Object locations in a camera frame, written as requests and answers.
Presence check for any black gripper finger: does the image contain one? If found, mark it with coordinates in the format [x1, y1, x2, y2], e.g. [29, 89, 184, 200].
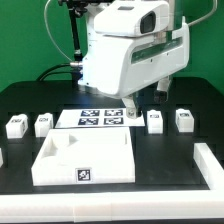
[154, 76, 172, 103]
[122, 94, 141, 119]

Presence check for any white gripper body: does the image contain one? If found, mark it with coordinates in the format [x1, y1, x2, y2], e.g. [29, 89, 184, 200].
[81, 0, 189, 98]

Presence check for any white square tabletop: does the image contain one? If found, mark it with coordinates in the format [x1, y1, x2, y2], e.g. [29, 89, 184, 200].
[31, 127, 135, 186]

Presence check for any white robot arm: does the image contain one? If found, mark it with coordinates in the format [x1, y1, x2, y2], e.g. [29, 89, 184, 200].
[79, 0, 189, 118]

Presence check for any white sheet with markers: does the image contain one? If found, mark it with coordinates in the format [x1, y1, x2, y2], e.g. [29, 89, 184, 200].
[56, 108, 145, 128]

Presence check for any white left fence stub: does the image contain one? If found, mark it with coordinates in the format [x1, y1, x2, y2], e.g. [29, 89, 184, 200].
[0, 148, 4, 168]

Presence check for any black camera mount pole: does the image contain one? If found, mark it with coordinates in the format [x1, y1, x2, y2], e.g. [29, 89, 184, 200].
[58, 0, 87, 61]

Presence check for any white right fence wall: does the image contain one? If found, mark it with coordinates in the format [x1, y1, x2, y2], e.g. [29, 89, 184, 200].
[193, 143, 224, 190]

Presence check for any white fence wall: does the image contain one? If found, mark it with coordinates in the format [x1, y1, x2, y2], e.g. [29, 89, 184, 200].
[0, 190, 224, 223]
[193, 143, 224, 190]

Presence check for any grey cable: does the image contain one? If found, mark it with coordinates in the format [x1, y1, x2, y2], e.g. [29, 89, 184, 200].
[43, 0, 74, 63]

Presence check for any black cable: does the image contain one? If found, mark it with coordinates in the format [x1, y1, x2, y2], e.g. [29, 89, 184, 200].
[36, 63, 83, 82]

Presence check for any white front fence wall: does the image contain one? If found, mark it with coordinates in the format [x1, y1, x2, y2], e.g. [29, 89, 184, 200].
[0, 190, 224, 223]

